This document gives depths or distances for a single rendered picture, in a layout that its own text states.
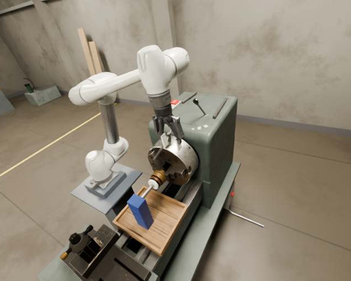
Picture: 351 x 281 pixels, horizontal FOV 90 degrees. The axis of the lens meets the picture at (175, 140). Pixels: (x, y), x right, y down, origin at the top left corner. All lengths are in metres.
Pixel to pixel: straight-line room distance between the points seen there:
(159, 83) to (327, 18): 2.63
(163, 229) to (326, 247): 1.59
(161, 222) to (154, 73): 0.83
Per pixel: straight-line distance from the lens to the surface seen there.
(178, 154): 1.00
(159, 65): 0.66
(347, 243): 2.39
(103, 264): 1.06
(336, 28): 3.10
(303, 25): 3.06
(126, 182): 1.59
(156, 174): 1.04
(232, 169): 1.84
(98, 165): 1.45
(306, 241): 2.24
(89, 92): 0.99
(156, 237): 1.11
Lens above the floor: 1.87
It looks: 37 degrees down
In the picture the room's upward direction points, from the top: 9 degrees counter-clockwise
